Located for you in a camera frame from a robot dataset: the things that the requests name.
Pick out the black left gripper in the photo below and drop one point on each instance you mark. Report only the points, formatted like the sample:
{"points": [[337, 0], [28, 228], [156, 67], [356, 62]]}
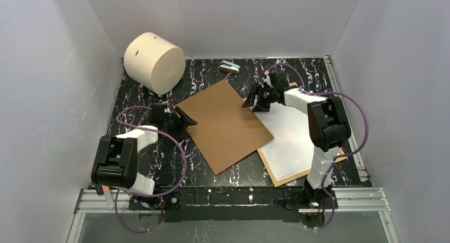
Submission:
{"points": [[178, 120]]}

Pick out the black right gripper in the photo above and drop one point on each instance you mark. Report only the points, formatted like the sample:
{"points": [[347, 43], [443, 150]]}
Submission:
{"points": [[262, 96]]}

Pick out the brown backing board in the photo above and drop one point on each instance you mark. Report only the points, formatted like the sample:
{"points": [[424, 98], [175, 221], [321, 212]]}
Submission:
{"points": [[225, 132]]}

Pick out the cat and books photo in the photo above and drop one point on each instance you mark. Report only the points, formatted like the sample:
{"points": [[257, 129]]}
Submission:
{"points": [[289, 155]]}

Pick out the light wooden picture frame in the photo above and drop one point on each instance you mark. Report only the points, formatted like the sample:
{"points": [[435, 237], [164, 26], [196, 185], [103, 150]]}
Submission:
{"points": [[308, 131]]}

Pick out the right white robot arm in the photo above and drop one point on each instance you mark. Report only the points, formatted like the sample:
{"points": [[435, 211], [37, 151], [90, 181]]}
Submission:
{"points": [[328, 124]]}

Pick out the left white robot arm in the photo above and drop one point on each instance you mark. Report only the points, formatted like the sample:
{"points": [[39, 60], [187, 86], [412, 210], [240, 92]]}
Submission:
{"points": [[115, 163]]}

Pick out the teal white stapler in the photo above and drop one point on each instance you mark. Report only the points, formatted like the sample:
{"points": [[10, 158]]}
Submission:
{"points": [[229, 67]]}

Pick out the large white cylinder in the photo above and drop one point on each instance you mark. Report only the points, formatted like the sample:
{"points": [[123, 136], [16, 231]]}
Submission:
{"points": [[154, 62]]}

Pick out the peach cap glue stick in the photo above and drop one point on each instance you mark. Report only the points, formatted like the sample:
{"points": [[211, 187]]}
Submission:
{"points": [[108, 197]]}

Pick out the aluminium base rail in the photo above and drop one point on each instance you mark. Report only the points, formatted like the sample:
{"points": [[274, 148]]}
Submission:
{"points": [[235, 214]]}

